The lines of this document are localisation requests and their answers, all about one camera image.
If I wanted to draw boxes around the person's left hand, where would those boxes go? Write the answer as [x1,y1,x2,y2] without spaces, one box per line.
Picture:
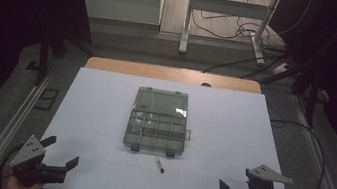
[2,174,45,189]

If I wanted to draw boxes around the clear plastic compartment box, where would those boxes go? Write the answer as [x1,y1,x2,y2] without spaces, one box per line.
[121,84,198,161]

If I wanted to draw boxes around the black floor frame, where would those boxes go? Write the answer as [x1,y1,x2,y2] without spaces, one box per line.
[33,86,61,113]

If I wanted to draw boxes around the left hand-held gripper cable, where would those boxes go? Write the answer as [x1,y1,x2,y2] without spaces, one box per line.
[0,140,26,189]

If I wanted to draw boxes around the black power cable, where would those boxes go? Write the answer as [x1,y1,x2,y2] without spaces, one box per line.
[202,45,285,86]

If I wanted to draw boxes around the wooden table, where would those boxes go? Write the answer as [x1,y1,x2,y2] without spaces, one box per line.
[83,54,264,96]

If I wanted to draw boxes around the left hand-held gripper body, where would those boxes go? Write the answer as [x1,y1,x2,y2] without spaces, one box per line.
[6,131,73,189]

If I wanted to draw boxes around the white table mat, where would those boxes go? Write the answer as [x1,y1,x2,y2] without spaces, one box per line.
[33,62,312,189]

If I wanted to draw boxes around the white metal desk frame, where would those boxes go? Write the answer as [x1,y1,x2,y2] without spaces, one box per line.
[176,0,282,69]

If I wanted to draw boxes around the black metal stand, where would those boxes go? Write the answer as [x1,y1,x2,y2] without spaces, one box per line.
[23,26,70,90]
[285,68,325,130]

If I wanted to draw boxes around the long black floor cable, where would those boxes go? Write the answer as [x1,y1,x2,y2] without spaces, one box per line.
[259,117,333,189]

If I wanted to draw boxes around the tangled black cables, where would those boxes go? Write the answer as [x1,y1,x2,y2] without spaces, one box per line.
[188,0,295,49]

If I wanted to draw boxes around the white power strip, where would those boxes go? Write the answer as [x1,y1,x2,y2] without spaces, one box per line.
[270,59,290,78]

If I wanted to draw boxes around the black marker pen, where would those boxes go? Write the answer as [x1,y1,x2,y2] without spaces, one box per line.
[152,156,168,175]

